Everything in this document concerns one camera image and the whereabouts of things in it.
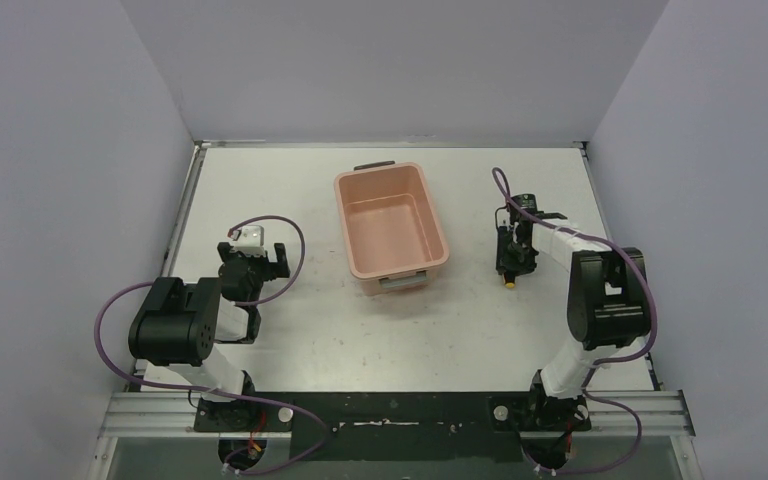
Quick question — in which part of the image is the pink plastic bin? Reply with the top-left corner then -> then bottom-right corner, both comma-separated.
334,161 -> 450,296

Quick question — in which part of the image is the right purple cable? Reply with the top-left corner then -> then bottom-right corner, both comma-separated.
491,166 -> 658,477

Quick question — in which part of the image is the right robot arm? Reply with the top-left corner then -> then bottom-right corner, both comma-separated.
495,194 -> 651,431

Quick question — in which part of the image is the aluminium front rail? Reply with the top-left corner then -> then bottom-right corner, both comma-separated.
99,391 -> 695,439

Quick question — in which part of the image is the purple cable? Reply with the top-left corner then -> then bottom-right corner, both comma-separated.
94,215 -> 330,477
491,166 -> 658,477

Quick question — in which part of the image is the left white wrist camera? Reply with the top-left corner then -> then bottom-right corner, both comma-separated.
230,225 -> 267,257

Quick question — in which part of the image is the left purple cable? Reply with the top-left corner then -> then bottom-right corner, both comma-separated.
94,215 -> 330,477

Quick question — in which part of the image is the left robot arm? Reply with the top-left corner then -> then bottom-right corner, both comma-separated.
128,242 -> 290,431

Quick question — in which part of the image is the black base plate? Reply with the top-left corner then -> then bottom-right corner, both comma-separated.
193,391 -> 591,463

